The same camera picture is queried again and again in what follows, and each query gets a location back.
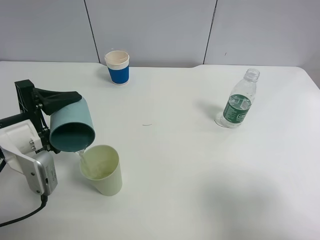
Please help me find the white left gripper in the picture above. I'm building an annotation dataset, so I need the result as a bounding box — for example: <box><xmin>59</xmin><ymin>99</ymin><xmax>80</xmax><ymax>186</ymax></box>
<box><xmin>0</xmin><ymin>79</ymin><xmax>83</xmax><ymax>173</ymax></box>

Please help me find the teal plastic cup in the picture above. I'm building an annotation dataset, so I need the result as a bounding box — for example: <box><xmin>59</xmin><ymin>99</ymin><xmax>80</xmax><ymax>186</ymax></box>
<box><xmin>49</xmin><ymin>98</ymin><xmax>96</xmax><ymax>153</ymax></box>

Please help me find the clear green-label water bottle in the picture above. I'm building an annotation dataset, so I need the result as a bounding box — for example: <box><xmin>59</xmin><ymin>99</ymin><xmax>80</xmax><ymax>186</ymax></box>
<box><xmin>214</xmin><ymin>68</ymin><xmax>260</xmax><ymax>129</ymax></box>

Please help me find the blue white paper cup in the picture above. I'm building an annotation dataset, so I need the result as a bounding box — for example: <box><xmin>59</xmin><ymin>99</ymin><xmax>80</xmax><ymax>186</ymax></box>
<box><xmin>104</xmin><ymin>50</ymin><xmax>130</xmax><ymax>85</ymax></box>

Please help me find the light green plastic cup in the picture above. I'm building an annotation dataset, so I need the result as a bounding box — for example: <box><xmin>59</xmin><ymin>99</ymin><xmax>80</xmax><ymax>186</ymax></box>
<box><xmin>78</xmin><ymin>145</ymin><xmax>123</xmax><ymax>196</ymax></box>

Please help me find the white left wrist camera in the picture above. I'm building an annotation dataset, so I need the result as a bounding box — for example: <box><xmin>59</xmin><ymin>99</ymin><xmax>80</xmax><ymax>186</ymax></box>
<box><xmin>16</xmin><ymin>151</ymin><xmax>58</xmax><ymax>196</ymax></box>

